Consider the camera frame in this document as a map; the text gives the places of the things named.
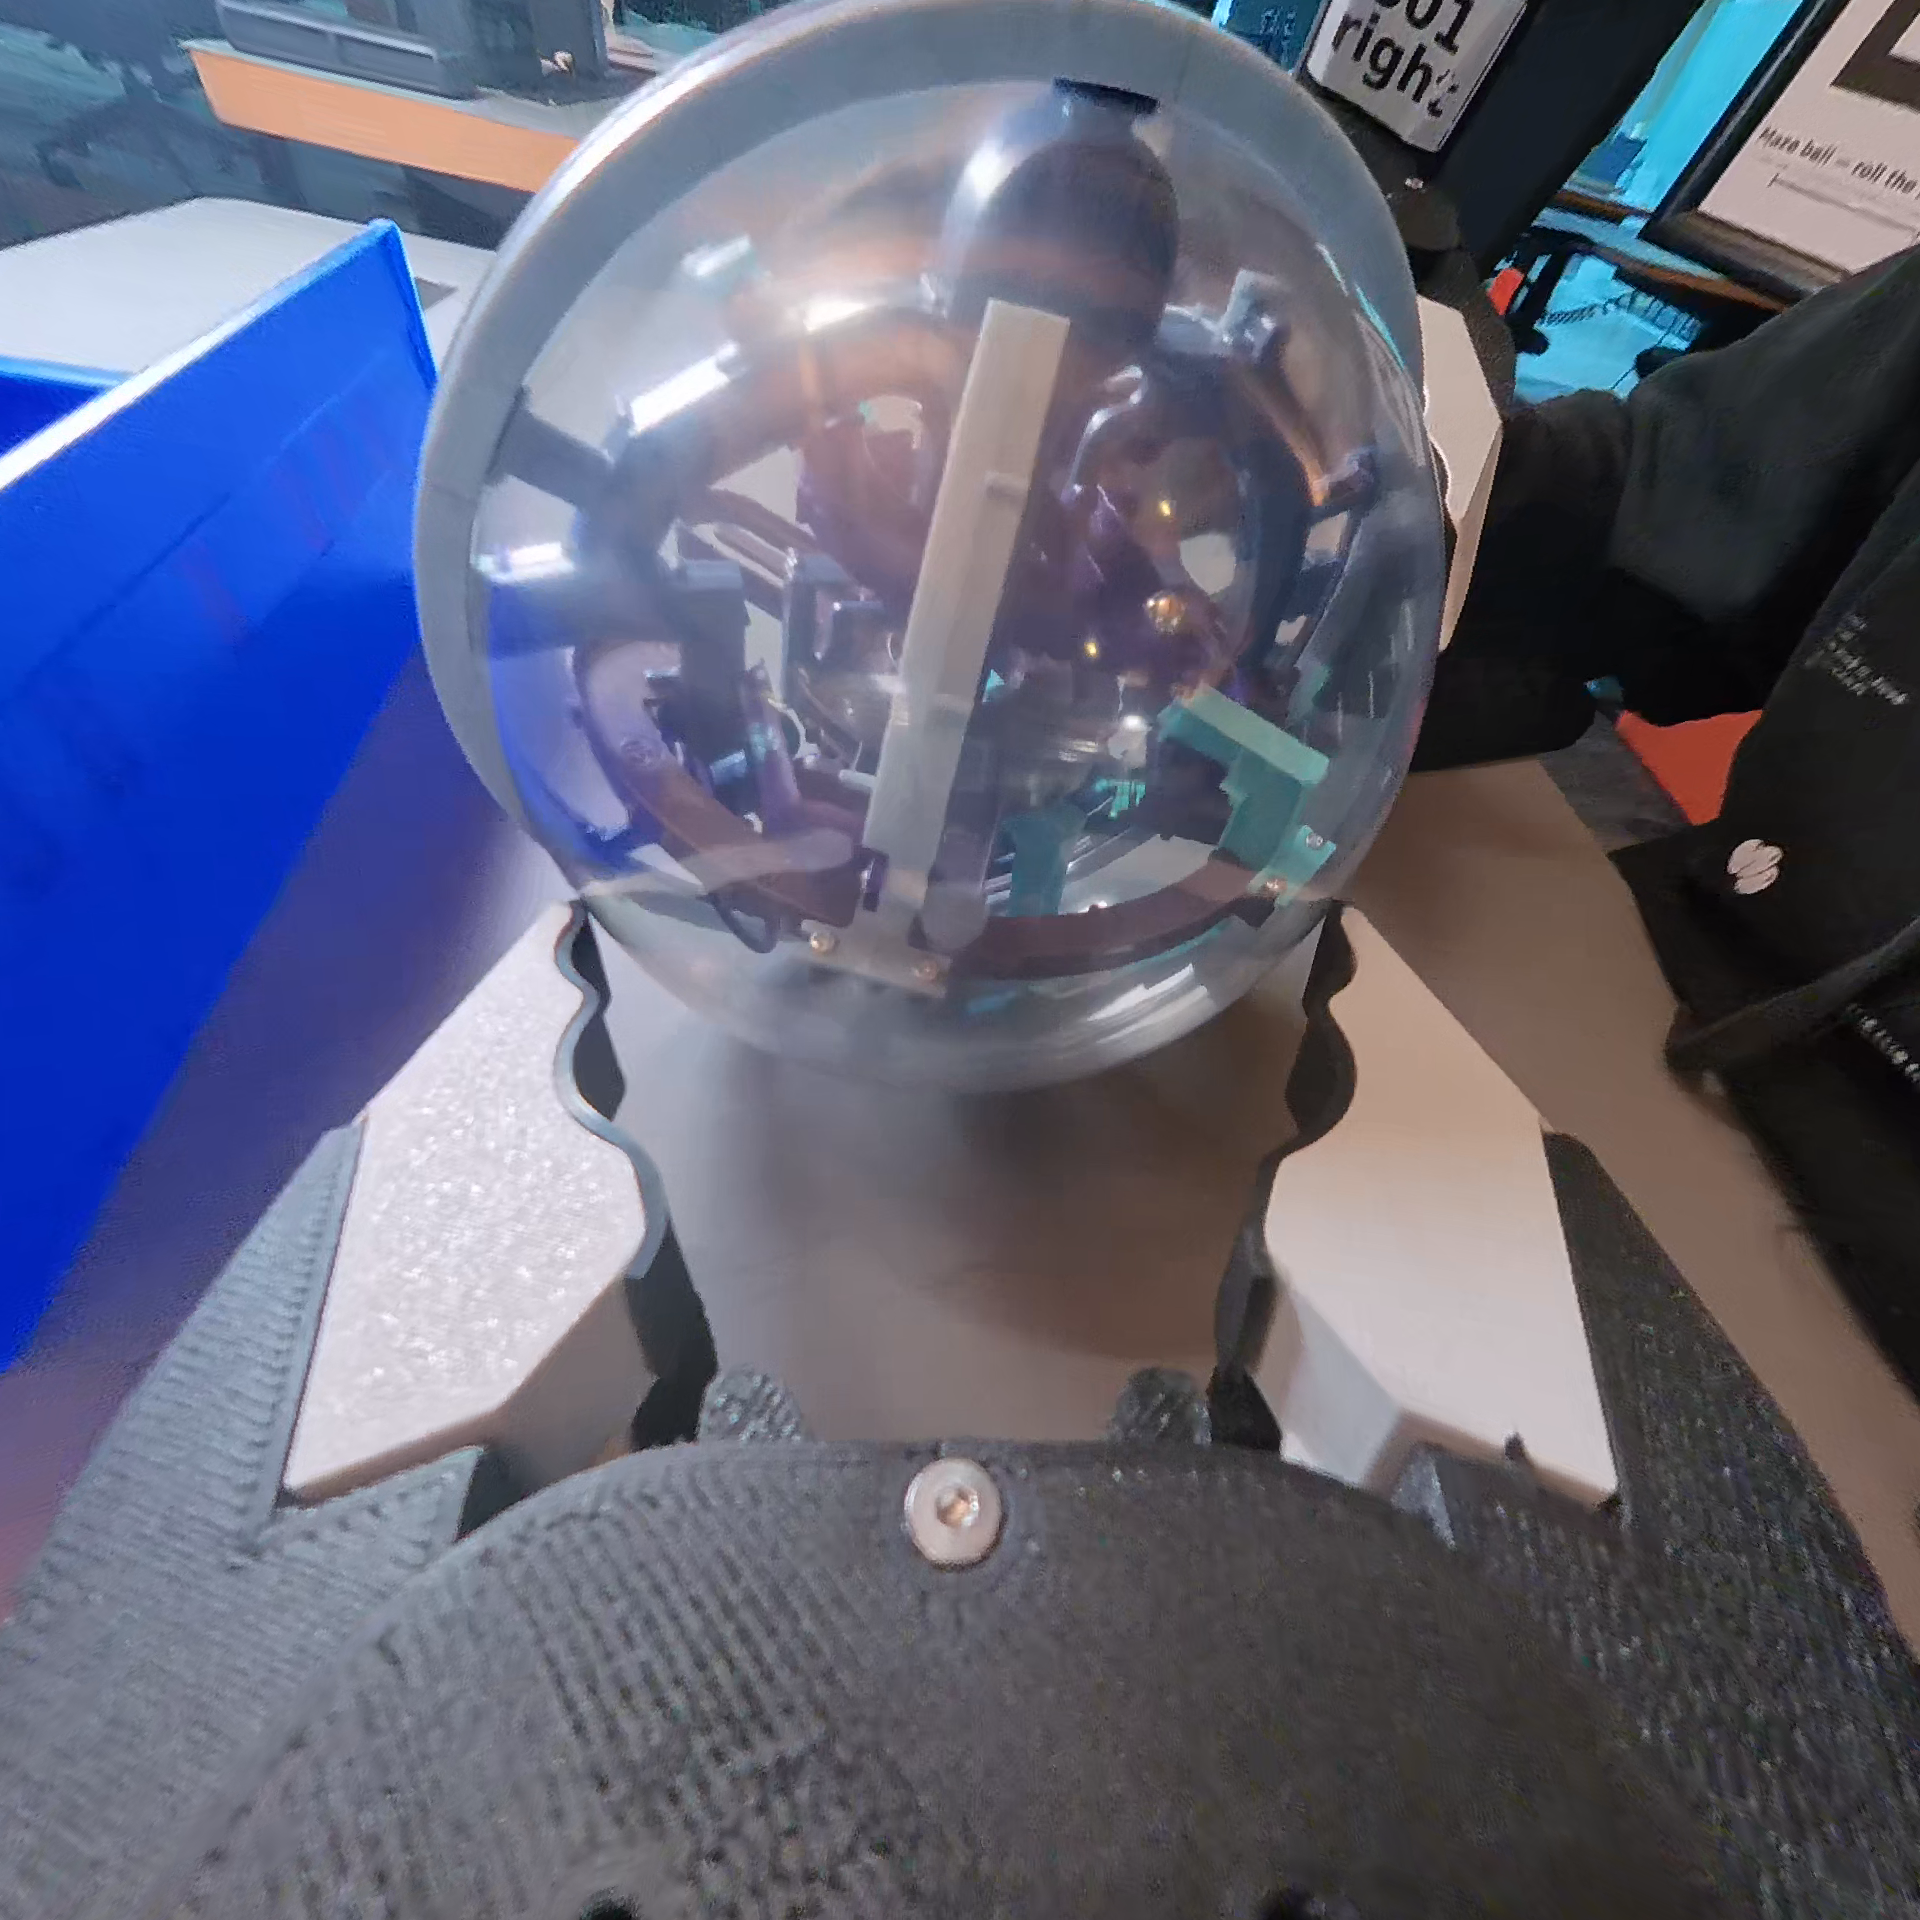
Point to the clear maze ball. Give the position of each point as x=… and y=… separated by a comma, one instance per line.
x=932, y=570

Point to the black framed instruction sign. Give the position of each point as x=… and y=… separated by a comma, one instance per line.
x=1829, y=135

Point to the blue plastic bin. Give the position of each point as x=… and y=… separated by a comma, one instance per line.
x=196, y=722

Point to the person's right forearm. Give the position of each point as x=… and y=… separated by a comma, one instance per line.
x=1650, y=525

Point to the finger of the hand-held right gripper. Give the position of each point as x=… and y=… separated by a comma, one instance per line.
x=1464, y=421

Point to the wood-edged table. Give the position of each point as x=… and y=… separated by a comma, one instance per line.
x=375, y=130

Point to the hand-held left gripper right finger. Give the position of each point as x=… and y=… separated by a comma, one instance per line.
x=1441, y=1245

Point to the person's black hoodie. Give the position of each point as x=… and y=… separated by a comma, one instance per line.
x=1816, y=1021

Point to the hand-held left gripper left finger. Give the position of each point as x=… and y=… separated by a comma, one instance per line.
x=480, y=1202

